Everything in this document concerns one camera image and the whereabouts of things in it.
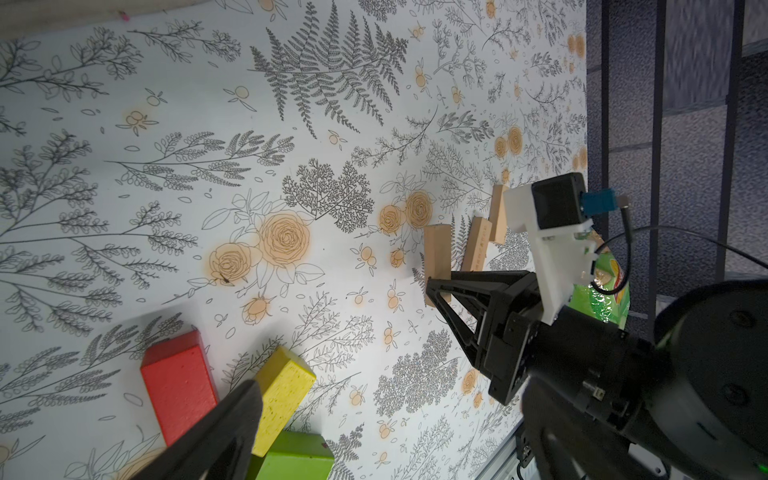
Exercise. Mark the green block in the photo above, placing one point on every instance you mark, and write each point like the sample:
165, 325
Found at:
293, 455

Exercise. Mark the red block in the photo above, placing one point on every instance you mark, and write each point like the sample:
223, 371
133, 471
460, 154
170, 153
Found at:
178, 381

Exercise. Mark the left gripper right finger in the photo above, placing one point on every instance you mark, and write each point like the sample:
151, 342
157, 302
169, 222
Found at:
565, 441

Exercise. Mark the natural wood block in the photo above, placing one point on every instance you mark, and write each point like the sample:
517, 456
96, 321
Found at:
476, 248
437, 252
136, 465
497, 215

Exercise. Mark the natural wood block upright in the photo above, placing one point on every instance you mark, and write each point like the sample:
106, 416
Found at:
476, 248

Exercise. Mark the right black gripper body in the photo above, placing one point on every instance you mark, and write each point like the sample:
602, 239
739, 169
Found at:
514, 344

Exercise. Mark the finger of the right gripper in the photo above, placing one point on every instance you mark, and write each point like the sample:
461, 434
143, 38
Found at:
459, 300

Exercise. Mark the yellow block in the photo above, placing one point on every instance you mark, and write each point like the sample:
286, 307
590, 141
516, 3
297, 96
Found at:
284, 381

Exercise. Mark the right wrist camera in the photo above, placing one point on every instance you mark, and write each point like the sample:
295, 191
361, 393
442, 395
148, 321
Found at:
573, 264

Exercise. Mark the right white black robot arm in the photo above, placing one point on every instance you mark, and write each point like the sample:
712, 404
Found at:
696, 398

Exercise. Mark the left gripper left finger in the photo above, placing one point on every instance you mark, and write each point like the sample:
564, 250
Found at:
219, 446

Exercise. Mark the aluminium front rail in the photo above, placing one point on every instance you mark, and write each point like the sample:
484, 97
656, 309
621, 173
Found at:
506, 462

